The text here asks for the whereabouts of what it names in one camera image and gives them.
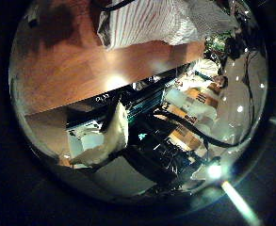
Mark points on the white striped cloth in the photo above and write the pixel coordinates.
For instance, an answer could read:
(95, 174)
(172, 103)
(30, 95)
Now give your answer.
(150, 22)

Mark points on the black control box teal lights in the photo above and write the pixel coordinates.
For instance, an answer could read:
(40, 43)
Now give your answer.
(143, 102)

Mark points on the large green leafy plant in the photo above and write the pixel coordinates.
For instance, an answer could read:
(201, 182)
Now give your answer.
(216, 45)

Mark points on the person in white shirt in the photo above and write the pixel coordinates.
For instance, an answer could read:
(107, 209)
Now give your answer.
(203, 70)

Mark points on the wooden slotted wall panel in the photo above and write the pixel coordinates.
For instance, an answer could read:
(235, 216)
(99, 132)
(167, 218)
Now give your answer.
(203, 98)

